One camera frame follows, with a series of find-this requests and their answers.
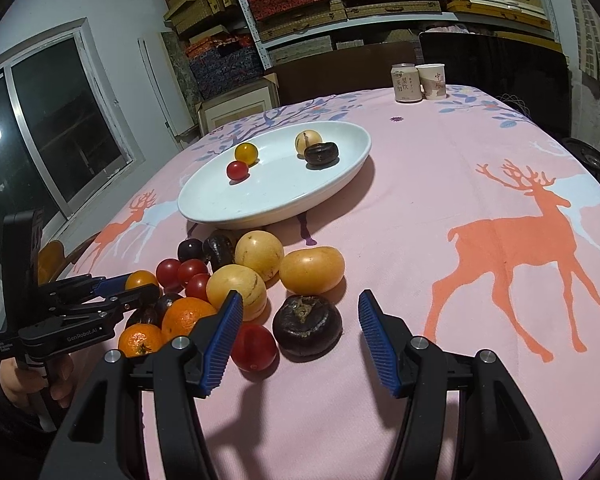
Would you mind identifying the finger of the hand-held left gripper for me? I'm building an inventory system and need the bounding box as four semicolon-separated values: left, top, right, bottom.
55;283;161;325
41;272;137;307

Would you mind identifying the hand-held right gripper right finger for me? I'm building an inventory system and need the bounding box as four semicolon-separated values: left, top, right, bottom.
358;289;563;480

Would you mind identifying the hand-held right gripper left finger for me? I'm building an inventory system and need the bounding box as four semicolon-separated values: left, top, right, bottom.
39;290;244;480

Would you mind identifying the orange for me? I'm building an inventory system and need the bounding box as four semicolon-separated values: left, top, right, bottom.
161;297;219;343

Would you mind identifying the dark purple plum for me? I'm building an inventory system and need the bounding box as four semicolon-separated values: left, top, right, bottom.
177;238;205;264

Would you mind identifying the orange yellow tomato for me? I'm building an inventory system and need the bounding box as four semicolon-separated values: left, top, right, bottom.
279;246;346;295

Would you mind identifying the white oval plate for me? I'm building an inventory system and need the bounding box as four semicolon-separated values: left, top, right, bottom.
177;121;372;231

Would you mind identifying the person's left forearm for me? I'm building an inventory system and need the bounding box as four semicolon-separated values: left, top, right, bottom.
0;350;63;480

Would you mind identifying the person's left hand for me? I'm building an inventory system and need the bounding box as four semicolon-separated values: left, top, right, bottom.
0;352;76;416

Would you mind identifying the small tangerine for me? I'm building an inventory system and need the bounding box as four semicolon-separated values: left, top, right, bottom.
118;323;164;358

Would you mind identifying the pink deer print tablecloth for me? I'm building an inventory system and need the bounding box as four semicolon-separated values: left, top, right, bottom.
72;82;600;480

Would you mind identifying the sliding glass window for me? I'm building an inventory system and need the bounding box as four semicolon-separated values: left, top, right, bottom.
0;19;146;271

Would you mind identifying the white leaning board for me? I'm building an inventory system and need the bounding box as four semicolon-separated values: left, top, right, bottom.
138;35;197;137

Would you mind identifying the pale tomato top right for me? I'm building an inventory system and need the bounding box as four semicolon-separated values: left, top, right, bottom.
294;130;323;156

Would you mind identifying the framed cardboard carton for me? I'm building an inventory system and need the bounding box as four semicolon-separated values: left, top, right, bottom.
196;74;280;137

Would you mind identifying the marble slab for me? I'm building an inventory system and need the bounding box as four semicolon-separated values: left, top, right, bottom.
161;31;202;111

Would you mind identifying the stack of blue patterned boxes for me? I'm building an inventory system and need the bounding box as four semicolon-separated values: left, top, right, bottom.
186;37;266;102

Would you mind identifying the paper cup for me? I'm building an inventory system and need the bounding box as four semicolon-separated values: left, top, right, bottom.
416;63;447;100

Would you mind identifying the brown chair back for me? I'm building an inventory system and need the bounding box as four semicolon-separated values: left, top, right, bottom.
270;41;422;107

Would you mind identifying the black round speaker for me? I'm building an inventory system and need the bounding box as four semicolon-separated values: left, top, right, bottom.
561;137;600;187

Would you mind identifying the metal shelf rack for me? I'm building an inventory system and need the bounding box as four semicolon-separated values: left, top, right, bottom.
224;0;567;73

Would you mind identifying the black chair back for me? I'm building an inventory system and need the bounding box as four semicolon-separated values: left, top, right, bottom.
418;31;572;137

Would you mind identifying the stack of yellow flat boxes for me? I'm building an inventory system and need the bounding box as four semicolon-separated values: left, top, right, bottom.
446;0;552;30

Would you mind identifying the hanging bamboo mat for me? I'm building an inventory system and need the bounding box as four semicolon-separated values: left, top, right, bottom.
564;0;600;92

